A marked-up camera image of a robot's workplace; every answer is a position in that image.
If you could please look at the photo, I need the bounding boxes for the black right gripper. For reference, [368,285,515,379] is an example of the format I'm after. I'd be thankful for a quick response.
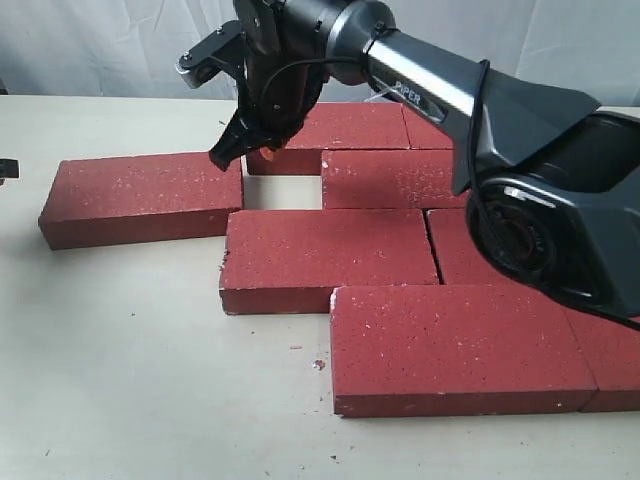
[209,44,327,172]

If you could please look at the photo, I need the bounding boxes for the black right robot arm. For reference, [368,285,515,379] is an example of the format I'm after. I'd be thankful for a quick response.
[210,1,639,329]

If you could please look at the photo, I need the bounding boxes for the third row red brick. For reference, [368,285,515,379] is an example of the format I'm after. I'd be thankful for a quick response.
[426,209,513,285]

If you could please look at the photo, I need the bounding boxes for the front large red brick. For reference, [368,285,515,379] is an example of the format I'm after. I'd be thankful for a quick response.
[330,285,598,418]

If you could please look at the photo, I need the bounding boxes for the pale wrinkled backdrop cloth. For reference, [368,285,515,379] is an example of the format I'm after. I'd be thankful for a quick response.
[1,0,639,106]

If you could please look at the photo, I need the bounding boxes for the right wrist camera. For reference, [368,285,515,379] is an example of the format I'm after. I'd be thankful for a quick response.
[176,20,245,89]

